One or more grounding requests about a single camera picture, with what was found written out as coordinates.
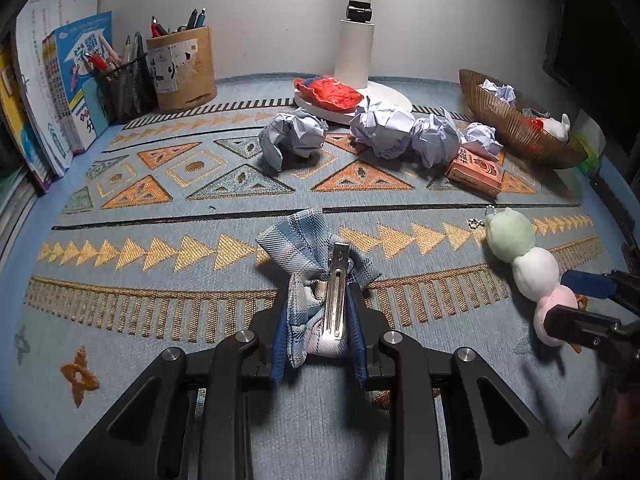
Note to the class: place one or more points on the black mesh pen holder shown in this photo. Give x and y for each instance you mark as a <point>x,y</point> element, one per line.
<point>125,92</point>

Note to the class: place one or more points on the brown ribbed bowl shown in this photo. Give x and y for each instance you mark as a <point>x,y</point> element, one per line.
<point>505,125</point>

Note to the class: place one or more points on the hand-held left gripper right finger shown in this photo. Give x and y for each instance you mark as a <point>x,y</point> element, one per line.
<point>358,355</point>

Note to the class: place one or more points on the cork pen holder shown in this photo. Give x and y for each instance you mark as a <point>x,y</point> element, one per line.
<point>182,72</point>

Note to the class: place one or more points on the white desk lamp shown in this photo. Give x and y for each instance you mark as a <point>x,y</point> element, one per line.
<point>355,50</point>

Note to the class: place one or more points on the dark monitor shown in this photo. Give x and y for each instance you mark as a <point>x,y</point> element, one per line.
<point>590,35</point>

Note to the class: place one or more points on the white pen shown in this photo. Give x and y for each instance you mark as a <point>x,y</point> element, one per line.
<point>132,49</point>

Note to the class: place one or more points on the grey pen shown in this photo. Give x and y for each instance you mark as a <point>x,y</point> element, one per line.
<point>192,19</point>

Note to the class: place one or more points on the crumpled white paper ball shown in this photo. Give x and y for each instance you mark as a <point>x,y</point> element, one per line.
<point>482,139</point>
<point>435,140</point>
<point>382,127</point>
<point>500,91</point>
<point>290,135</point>

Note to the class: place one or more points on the small orange box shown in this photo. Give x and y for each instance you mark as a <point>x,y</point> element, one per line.
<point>474,172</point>

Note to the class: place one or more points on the stack of flat books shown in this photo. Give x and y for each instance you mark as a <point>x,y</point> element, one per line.
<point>12,210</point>

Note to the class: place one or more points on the blue patterned woven mat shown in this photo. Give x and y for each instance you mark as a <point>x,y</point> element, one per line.
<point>200,240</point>

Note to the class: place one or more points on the red orange fabric pouch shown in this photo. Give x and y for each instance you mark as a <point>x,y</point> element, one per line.
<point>327,92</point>

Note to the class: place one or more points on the red black pen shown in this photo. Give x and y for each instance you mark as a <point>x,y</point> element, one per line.
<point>159,27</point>

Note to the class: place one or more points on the wooden pencil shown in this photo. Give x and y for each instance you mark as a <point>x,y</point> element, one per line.
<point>115,55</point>

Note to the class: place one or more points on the blue cartoon cover book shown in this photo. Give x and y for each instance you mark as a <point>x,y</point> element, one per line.
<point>75,70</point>

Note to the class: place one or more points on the blue pen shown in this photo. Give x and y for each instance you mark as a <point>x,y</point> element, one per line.
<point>200,17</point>

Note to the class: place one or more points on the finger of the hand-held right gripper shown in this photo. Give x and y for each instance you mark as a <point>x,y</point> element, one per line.
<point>587,282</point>
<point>575,325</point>

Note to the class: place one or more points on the green white pink dango plush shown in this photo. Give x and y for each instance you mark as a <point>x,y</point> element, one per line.
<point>535,270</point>

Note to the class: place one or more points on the white plush with red bow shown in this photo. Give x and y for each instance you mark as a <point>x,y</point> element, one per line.
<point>556,129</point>

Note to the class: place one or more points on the row of books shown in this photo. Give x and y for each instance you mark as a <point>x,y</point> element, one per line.
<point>40,60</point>

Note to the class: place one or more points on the blue plaid bow hair clip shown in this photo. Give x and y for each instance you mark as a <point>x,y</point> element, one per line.
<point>300,245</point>

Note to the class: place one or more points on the green packet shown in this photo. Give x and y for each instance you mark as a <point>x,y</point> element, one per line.
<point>592,152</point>

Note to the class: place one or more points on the yellow cover book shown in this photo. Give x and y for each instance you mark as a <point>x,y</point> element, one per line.
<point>17,125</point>

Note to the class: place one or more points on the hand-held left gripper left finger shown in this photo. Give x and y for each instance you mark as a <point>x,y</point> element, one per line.
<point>278,360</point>

